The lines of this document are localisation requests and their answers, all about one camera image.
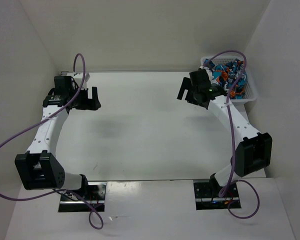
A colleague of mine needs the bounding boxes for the colourful patterned shorts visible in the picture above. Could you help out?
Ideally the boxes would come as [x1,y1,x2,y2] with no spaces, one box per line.
[201,58,248,100]

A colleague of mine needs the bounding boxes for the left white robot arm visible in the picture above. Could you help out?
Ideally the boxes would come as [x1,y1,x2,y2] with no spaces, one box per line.
[14,73,101,200]

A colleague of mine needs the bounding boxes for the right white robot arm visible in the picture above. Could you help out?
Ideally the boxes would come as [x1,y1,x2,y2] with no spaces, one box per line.
[177,69,273,197]

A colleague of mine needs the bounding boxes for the white plastic basket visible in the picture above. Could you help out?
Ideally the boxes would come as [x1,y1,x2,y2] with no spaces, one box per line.
[200,53,258,105]

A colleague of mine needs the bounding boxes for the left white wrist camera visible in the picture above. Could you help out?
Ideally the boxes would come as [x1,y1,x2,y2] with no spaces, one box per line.
[60,71,90,90]

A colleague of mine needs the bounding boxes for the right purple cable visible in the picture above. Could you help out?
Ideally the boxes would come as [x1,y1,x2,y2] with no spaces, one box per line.
[206,50,260,219]

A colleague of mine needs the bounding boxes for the purple cable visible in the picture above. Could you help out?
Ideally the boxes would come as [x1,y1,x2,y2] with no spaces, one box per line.
[206,50,260,219]
[0,53,104,230]

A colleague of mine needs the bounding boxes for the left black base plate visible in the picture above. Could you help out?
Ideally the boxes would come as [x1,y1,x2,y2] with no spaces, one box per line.
[58,182,107,213]

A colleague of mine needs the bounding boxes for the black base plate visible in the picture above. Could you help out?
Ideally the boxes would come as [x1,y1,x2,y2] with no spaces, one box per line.
[193,179,241,210]
[58,182,107,213]

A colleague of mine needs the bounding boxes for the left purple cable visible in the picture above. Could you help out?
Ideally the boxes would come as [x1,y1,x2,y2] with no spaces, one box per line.
[0,53,104,230]

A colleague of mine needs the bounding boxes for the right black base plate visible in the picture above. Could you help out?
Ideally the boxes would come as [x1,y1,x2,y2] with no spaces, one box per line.
[193,179,241,210]

